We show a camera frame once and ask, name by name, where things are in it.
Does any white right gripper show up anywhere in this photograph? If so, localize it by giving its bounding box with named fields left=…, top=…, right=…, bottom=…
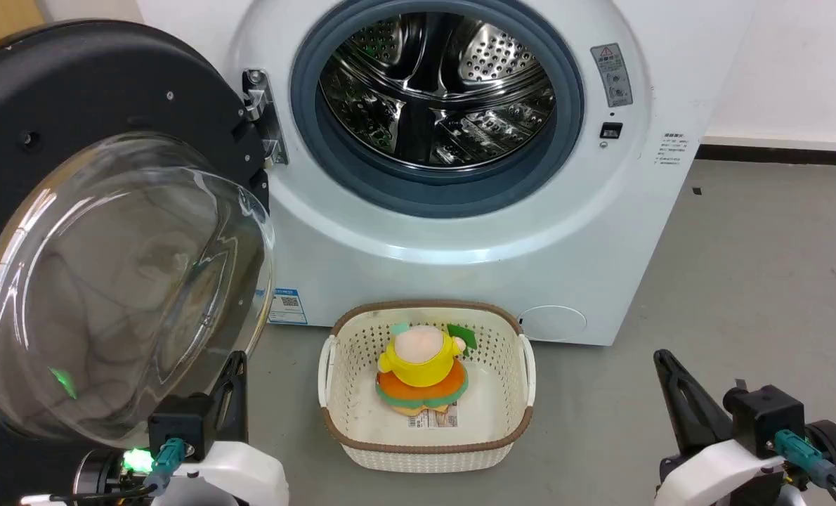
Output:
left=653, top=349, right=790, bottom=506

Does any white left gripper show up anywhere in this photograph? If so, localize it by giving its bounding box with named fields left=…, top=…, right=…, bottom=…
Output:
left=152, top=351, right=290, bottom=506

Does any black washer door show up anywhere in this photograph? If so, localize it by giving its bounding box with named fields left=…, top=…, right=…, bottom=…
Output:
left=0, top=20, right=277, bottom=506

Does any white front-load washing machine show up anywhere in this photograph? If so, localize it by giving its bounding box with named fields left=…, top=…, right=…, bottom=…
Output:
left=136, top=0, right=757, bottom=347

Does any metal door hinge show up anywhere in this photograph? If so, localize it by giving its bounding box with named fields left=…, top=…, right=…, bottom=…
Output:
left=241, top=68, right=290, bottom=168

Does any blue energy label sticker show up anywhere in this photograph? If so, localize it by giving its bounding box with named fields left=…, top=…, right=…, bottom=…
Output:
left=267, top=287, right=308, bottom=326

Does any cream plastic laundry basket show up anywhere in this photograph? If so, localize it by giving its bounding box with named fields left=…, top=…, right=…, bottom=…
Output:
left=318, top=300, right=537, bottom=474

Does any round white filter cover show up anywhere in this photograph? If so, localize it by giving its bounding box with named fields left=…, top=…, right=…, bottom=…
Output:
left=518, top=304, right=589, bottom=344

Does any yellow orange plush doll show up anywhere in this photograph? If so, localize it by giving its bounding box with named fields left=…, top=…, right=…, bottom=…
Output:
left=374, top=321, right=478, bottom=417

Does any white doll tag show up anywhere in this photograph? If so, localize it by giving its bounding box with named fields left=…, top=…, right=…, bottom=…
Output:
left=407, top=404, right=460, bottom=430

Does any small black text sticker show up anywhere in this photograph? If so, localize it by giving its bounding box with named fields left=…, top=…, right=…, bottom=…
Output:
left=653, top=131, right=691, bottom=186

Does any grey warning label sticker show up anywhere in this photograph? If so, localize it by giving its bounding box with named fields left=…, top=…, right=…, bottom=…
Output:
left=590, top=43, right=634, bottom=109

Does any steel perforated washer drum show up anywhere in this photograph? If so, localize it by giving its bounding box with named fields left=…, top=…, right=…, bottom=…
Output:
left=318, top=11, right=558, bottom=170

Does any wooden panel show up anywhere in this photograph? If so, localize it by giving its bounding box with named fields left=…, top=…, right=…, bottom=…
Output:
left=0, top=0, right=46, bottom=56

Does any teal left camera cable plug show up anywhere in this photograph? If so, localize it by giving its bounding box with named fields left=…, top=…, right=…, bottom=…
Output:
left=144, top=437, right=187, bottom=494

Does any teal camera cable plug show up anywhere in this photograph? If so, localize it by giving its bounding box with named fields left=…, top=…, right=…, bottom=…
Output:
left=144, top=437, right=187, bottom=494
left=773, top=429, right=836, bottom=487

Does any teal right camera cable plug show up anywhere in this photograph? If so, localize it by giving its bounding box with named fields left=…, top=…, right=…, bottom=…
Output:
left=773, top=429, right=836, bottom=487

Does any black wall baseboard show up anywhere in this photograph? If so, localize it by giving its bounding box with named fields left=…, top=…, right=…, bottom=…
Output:
left=695, top=143, right=836, bottom=169

